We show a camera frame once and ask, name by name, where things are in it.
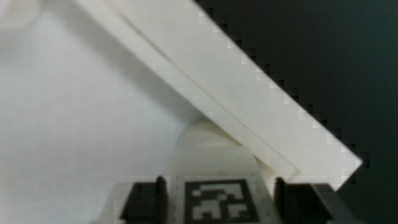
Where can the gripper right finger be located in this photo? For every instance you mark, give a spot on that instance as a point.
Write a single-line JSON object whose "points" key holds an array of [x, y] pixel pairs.
{"points": [[310, 204]]}

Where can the white leg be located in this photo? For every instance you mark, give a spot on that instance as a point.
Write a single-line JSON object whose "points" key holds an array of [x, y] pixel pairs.
{"points": [[219, 194]]}

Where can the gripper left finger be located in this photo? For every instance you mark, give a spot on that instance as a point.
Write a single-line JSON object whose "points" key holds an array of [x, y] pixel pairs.
{"points": [[139, 202]]}

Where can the white square tabletop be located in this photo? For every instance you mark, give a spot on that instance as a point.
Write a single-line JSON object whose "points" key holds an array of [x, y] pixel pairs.
{"points": [[119, 69]]}

